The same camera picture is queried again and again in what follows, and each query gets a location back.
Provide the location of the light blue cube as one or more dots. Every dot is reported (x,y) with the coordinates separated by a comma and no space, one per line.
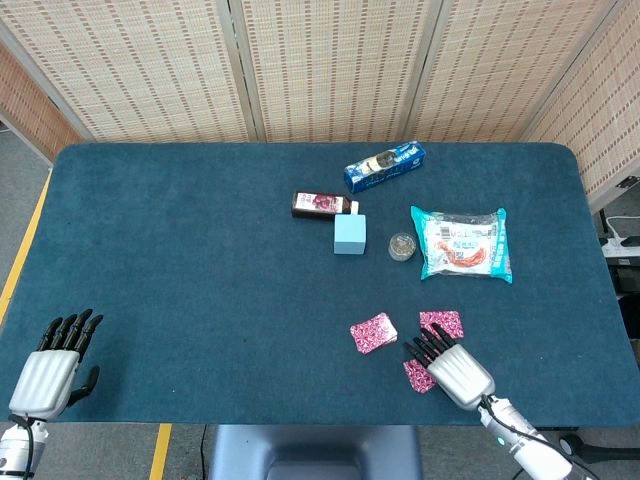
(350,235)

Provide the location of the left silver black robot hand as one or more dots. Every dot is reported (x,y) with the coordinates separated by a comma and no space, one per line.
(45,382)

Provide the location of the bamboo folding screen panel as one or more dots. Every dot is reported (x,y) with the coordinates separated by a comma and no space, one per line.
(500,65)
(30,115)
(335,65)
(130,65)
(600,115)

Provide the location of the teal snack bag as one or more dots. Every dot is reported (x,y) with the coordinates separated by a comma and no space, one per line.
(462,245)

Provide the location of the dark juice bottle red label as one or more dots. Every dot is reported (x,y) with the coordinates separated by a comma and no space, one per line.
(320,205)

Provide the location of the pink patterned packet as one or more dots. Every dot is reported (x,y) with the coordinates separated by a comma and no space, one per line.
(374,334)
(419,380)
(445,320)

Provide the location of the round clear plastic container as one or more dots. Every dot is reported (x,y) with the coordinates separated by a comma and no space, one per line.
(401,246)

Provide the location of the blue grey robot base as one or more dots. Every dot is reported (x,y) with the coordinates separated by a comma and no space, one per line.
(310,452)

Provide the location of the blue cookie box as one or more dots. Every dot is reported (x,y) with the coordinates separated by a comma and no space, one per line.
(385,167)

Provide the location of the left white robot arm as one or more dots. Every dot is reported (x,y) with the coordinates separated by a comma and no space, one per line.
(17,447)

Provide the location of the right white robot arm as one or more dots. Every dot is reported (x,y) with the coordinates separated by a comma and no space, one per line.
(520,440)

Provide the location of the teal felt table cloth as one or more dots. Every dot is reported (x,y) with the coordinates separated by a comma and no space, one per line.
(200,280)

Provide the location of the white power strip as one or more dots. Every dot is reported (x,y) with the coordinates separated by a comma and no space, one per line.
(622,244)

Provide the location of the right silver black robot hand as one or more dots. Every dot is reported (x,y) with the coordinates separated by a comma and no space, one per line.
(457,372)

